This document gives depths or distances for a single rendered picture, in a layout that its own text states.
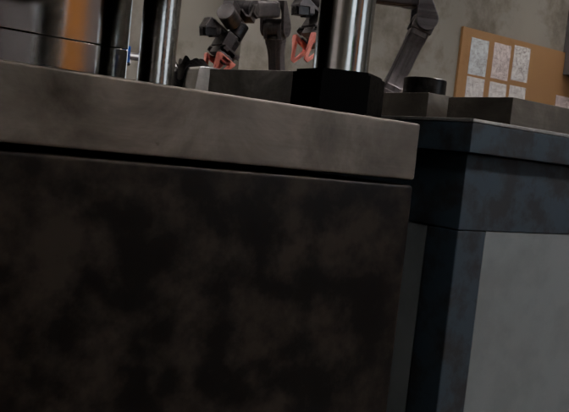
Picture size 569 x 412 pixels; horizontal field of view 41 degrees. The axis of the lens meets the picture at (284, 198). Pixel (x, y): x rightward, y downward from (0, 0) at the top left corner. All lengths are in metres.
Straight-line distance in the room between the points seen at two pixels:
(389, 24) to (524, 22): 1.52
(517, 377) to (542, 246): 0.17
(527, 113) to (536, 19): 5.91
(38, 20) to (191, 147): 0.59
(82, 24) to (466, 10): 5.44
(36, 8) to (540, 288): 0.81
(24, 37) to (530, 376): 0.85
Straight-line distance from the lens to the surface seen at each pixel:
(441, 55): 6.27
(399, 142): 0.79
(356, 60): 0.80
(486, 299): 0.96
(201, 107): 0.65
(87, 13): 1.22
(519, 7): 6.97
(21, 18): 1.18
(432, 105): 1.35
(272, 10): 2.58
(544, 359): 1.08
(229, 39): 2.35
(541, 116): 1.26
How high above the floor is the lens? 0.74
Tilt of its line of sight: 3 degrees down
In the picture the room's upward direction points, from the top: 6 degrees clockwise
